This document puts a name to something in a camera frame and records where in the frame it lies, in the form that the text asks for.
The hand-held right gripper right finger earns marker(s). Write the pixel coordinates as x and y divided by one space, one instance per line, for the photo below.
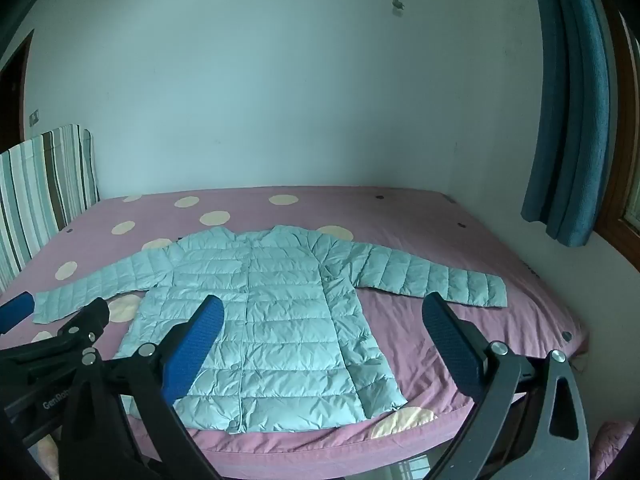
450 342

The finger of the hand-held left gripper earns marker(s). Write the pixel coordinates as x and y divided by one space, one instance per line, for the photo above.
87 317
16 310

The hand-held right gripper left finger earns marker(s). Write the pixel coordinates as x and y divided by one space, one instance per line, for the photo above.
196 342

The light blue puffer jacket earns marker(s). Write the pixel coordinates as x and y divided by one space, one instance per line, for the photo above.
280 320

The pink polka dot bed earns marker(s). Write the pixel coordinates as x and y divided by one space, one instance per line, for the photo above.
450 240

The striped headboard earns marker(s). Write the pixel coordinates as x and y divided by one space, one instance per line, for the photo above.
42 195

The pink cloth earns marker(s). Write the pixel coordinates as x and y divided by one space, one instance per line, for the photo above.
611 447

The dark wooden door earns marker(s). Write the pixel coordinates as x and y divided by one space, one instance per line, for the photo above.
12 95

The blue curtain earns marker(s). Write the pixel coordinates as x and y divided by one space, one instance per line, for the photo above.
570 110

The wall switch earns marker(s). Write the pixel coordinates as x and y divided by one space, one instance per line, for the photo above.
34 117

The wooden window frame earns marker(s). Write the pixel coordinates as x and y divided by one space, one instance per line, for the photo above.
625 150

